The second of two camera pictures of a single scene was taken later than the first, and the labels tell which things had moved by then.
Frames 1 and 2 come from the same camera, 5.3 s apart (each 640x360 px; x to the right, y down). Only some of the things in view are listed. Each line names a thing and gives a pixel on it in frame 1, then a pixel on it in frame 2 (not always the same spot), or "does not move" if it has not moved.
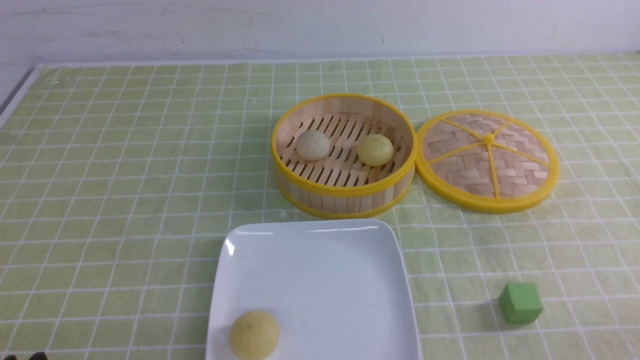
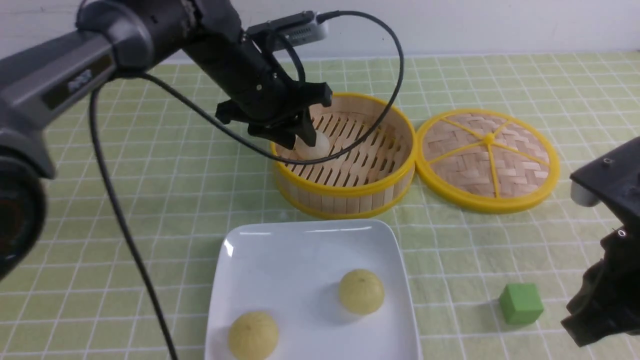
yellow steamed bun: [375, 150] -> [361, 291]
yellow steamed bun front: [254, 335] does not move
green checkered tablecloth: [119, 181] does not move
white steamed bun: [312, 145] does not move
